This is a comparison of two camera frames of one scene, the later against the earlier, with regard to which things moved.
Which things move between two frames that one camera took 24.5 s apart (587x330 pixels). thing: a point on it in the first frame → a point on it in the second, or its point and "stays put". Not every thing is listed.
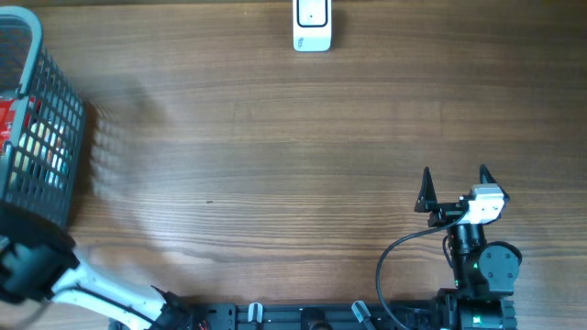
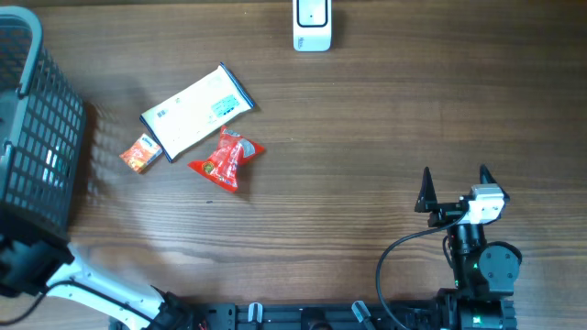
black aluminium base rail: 278,315 stays put
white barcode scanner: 312,25 stays put
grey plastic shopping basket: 40,164 stays put
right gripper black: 427,202 stays put
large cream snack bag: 41,156 → 196,111
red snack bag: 6,119 → 222,165
